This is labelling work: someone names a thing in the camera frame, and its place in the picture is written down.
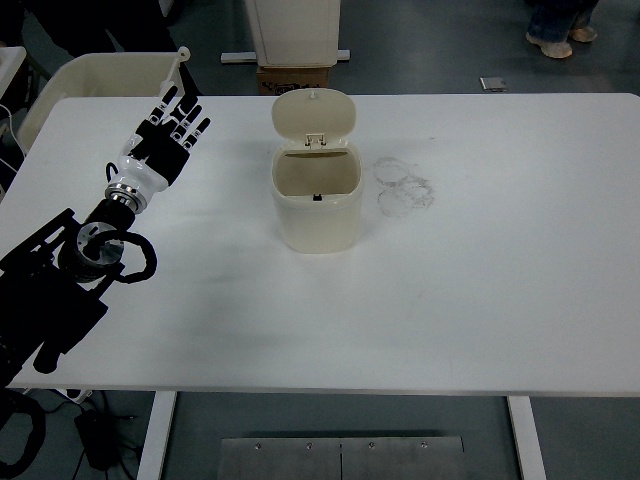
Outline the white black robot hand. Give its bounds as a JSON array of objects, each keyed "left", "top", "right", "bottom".
[{"left": 106, "top": 85, "right": 212, "bottom": 194}]

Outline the cream plastic trash bin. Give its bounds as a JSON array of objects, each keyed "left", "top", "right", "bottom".
[{"left": 270, "top": 88, "right": 364, "bottom": 255}]

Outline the cream plastic chair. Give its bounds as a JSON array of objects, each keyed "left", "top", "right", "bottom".
[{"left": 17, "top": 46, "right": 201, "bottom": 151}]

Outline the grey metal base bar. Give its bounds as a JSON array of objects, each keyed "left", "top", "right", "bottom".
[{"left": 220, "top": 48, "right": 354, "bottom": 65}]

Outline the brown cardboard box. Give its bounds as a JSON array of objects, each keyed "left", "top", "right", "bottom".
[{"left": 256, "top": 64, "right": 331, "bottom": 96}]

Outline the white side table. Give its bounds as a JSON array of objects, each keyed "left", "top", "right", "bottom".
[{"left": 0, "top": 46, "right": 27, "bottom": 101}]

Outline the white cabinet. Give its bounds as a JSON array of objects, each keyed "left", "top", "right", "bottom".
[{"left": 243, "top": 0, "right": 343, "bottom": 69}]

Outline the white table leg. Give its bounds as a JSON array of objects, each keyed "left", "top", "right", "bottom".
[
  {"left": 505, "top": 395, "right": 549, "bottom": 480},
  {"left": 135, "top": 391, "right": 179, "bottom": 480}
]

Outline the black power adapter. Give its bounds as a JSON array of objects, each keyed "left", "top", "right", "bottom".
[{"left": 73, "top": 409, "right": 119, "bottom": 471}]

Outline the grey metal plate with screws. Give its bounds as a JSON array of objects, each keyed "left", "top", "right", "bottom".
[{"left": 219, "top": 436, "right": 465, "bottom": 480}]

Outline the person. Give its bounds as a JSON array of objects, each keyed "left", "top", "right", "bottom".
[{"left": 524, "top": 0, "right": 601, "bottom": 60}]

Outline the white cable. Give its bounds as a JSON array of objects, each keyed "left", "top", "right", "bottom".
[{"left": 0, "top": 103, "right": 25, "bottom": 157}]

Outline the black floor cable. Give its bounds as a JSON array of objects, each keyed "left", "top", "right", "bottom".
[{"left": 44, "top": 391, "right": 141, "bottom": 480}]

